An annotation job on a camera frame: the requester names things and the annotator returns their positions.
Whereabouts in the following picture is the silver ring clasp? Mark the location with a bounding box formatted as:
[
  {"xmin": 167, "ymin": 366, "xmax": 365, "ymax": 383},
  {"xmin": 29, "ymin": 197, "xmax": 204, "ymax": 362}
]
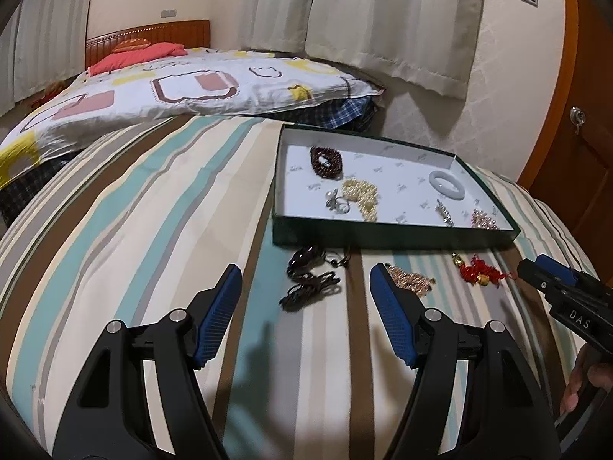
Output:
[{"xmin": 325, "ymin": 189, "xmax": 352, "ymax": 215}]

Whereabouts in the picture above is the white jade bangle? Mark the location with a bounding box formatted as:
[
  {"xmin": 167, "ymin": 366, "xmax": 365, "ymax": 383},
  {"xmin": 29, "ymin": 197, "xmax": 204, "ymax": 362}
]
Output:
[{"xmin": 428, "ymin": 170, "xmax": 467, "ymax": 202}]

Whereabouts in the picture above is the rose gold chain bracelet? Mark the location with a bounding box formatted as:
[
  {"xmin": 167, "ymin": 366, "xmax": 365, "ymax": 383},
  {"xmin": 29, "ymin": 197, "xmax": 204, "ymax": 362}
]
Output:
[{"xmin": 385, "ymin": 263, "xmax": 436, "ymax": 294}]

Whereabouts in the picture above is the red knot gold charm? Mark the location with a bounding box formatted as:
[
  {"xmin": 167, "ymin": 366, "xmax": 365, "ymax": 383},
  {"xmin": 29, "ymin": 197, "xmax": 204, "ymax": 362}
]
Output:
[{"xmin": 459, "ymin": 254, "xmax": 518, "ymax": 289}]

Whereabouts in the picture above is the silver crystal bar brooch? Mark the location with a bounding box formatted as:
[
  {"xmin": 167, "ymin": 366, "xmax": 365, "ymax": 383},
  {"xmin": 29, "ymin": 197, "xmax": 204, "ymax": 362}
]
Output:
[{"xmin": 435, "ymin": 199, "xmax": 456, "ymax": 227}]

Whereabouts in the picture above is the dark green shallow box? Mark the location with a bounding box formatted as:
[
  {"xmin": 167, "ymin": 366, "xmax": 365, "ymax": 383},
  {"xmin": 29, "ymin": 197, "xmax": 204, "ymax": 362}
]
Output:
[{"xmin": 272, "ymin": 123, "xmax": 521, "ymax": 250}]

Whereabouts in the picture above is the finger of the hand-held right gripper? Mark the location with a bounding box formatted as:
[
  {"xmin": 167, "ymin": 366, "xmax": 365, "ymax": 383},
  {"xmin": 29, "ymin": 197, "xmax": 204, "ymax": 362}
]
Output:
[
  {"xmin": 518, "ymin": 260, "xmax": 575, "ymax": 305},
  {"xmin": 535, "ymin": 255, "xmax": 613, "ymax": 293}
]

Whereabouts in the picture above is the red pillow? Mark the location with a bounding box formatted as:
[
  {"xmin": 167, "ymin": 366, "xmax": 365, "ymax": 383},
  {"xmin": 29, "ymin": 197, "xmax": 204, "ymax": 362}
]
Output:
[{"xmin": 89, "ymin": 42, "xmax": 187, "ymax": 76}]

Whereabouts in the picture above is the dark red bead bracelet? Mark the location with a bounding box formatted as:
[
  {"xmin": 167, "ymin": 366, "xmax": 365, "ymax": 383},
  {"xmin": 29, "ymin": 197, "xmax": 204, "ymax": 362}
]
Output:
[{"xmin": 310, "ymin": 146, "xmax": 344, "ymax": 179}]

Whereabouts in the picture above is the person's right hand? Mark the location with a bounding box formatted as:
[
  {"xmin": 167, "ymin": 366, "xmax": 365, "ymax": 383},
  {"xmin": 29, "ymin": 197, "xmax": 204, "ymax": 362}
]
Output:
[{"xmin": 559, "ymin": 345, "xmax": 613, "ymax": 415}]

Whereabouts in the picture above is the cream pearl necklace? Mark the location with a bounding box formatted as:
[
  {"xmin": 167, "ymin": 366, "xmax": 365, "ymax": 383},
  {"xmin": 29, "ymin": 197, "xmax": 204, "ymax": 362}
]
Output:
[{"xmin": 341, "ymin": 178, "xmax": 381, "ymax": 223}]

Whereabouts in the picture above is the orange round cushion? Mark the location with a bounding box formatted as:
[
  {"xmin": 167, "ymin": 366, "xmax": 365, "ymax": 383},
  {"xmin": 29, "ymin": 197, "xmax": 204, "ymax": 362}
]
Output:
[{"xmin": 112, "ymin": 38, "xmax": 151, "ymax": 53}]

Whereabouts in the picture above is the striped bed sheet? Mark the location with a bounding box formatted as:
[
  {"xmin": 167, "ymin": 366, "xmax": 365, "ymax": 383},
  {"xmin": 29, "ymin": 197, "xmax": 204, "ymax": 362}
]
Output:
[{"xmin": 0, "ymin": 115, "xmax": 613, "ymax": 460}]

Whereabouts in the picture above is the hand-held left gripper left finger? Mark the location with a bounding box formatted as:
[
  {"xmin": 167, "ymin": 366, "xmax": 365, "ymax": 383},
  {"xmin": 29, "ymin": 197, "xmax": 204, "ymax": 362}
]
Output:
[{"xmin": 52, "ymin": 263, "xmax": 243, "ymax": 460}]

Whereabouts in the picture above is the wooden headboard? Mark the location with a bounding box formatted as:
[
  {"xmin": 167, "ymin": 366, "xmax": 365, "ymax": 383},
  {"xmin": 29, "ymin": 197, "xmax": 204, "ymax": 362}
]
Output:
[{"xmin": 85, "ymin": 20, "xmax": 211, "ymax": 70}]

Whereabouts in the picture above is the brown wooden door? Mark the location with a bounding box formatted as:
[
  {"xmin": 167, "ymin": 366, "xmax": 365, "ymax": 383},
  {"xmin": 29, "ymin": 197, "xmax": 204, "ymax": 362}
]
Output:
[{"xmin": 517, "ymin": 0, "xmax": 613, "ymax": 245}]

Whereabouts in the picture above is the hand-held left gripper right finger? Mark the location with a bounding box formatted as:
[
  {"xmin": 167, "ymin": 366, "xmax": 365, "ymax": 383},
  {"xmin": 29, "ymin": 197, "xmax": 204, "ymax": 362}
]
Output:
[{"xmin": 370, "ymin": 263, "xmax": 561, "ymax": 460}]

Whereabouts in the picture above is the white patterned quilt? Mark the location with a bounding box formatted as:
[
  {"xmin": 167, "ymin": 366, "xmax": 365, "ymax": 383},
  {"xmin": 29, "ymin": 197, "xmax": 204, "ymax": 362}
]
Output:
[{"xmin": 0, "ymin": 47, "xmax": 386, "ymax": 190}]

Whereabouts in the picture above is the cream window curtain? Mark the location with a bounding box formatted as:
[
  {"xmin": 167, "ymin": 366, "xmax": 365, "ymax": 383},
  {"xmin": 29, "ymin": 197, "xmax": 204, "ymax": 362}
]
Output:
[
  {"xmin": 238, "ymin": 0, "xmax": 319, "ymax": 56},
  {"xmin": 305, "ymin": 0, "xmax": 485, "ymax": 101},
  {"xmin": 0, "ymin": 0, "xmax": 99, "ymax": 118}
]

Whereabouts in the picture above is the black bead cord necklace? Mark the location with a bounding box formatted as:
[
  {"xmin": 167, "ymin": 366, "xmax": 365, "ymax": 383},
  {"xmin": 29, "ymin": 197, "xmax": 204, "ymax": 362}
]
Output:
[{"xmin": 279, "ymin": 245, "xmax": 352, "ymax": 311}]

